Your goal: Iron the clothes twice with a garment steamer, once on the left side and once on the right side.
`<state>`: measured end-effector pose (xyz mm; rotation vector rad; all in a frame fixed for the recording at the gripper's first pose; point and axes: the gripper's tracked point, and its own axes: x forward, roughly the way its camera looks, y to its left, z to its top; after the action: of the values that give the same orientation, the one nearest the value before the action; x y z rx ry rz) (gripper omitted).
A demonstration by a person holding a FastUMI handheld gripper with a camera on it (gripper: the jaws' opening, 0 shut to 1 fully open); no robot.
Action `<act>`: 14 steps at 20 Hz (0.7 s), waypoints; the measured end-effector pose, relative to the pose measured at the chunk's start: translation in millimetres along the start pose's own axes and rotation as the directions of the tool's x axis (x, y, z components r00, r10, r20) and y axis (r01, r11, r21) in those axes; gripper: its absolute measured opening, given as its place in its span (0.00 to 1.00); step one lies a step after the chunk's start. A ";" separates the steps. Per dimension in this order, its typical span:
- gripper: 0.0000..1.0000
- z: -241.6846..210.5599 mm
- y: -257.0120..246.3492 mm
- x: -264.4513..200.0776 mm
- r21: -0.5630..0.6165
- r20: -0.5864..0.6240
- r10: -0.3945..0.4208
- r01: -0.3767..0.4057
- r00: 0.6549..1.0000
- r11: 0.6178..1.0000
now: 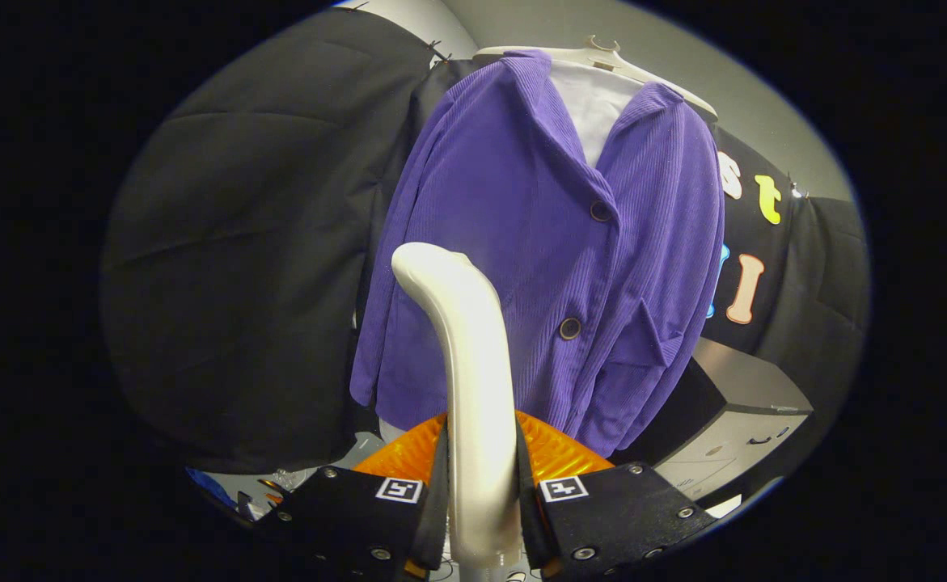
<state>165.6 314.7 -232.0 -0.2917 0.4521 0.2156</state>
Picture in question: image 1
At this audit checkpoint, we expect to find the cream plastic clothes hanger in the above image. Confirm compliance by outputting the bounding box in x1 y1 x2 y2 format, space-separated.
473 35 719 122

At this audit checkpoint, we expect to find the grey drawer cabinet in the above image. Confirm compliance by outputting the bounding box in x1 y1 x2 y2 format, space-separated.
611 337 814 502

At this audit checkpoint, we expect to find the white ironing form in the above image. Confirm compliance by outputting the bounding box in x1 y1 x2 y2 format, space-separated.
378 63 644 444

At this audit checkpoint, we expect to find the purple corduroy jacket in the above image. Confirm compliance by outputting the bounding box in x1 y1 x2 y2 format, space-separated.
349 48 726 459

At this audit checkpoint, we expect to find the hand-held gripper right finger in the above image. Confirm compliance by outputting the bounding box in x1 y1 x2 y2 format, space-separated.
514 412 721 582

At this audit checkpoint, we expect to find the white garment steamer head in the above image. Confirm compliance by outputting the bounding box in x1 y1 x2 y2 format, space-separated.
391 242 522 569

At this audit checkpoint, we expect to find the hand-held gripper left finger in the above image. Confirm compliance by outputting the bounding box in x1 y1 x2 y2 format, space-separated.
275 414 451 582

